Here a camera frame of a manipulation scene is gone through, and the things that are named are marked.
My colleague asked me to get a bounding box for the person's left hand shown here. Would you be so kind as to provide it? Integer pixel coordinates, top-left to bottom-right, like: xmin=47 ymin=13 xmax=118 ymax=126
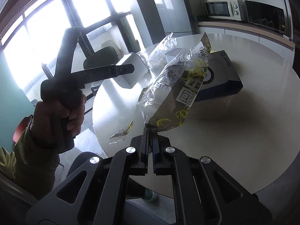
xmin=33 ymin=94 xmax=86 ymax=149

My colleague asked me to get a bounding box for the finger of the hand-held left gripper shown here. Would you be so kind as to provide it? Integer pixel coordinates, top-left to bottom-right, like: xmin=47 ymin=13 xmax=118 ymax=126
xmin=82 ymin=64 xmax=134 ymax=85

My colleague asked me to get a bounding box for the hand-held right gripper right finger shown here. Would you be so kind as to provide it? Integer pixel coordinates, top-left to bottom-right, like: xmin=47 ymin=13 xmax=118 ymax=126
xmin=151 ymin=133 xmax=273 ymax=225

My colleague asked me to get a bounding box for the kitchen counter cabinet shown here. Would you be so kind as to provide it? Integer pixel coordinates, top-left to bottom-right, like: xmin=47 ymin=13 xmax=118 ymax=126
xmin=196 ymin=16 xmax=296 ymax=52

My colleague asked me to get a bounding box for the printed clear snack wrapper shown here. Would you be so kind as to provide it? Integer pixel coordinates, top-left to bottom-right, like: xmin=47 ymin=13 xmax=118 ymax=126
xmin=109 ymin=31 xmax=212 ymax=146

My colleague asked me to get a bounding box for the clear plastic bag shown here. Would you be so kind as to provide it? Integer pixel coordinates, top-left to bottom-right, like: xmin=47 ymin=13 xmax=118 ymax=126
xmin=147 ymin=33 xmax=178 ymax=66

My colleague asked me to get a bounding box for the grey-green chair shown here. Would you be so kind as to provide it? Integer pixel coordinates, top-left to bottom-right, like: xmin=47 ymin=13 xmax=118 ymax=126
xmin=83 ymin=46 xmax=118 ymax=70

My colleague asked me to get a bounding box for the white microwave oven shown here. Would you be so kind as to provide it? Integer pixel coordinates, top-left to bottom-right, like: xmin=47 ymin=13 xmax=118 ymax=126
xmin=205 ymin=0 xmax=246 ymax=21

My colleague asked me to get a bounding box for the silver refrigerator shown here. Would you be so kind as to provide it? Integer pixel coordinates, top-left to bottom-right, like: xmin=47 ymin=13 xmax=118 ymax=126
xmin=149 ymin=0 xmax=198 ymax=38

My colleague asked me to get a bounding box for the grey and blue cardboard box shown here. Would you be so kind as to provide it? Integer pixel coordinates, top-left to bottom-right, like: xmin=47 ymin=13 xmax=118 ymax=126
xmin=193 ymin=50 xmax=244 ymax=103

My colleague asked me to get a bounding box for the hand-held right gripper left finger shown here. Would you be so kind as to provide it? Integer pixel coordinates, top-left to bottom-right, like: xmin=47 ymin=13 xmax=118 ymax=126
xmin=26 ymin=128 xmax=151 ymax=225

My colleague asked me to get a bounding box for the wristband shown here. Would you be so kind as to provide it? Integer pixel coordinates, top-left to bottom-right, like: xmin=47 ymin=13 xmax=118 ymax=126
xmin=28 ymin=116 xmax=35 ymax=136

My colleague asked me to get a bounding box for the white plastic container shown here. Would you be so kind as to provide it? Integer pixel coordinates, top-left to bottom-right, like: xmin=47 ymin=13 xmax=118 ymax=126
xmin=116 ymin=52 xmax=149 ymax=89

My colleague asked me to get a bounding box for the black microwave oven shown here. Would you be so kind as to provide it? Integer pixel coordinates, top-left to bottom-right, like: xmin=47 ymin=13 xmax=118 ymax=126
xmin=245 ymin=0 xmax=287 ymax=34

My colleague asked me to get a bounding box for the large window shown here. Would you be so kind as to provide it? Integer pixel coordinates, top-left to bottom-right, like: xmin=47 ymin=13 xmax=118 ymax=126
xmin=0 ymin=0 xmax=150 ymax=104

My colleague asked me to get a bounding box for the person's left forearm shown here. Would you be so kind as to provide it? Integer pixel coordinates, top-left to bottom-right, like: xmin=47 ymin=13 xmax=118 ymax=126
xmin=0 ymin=115 xmax=60 ymax=200

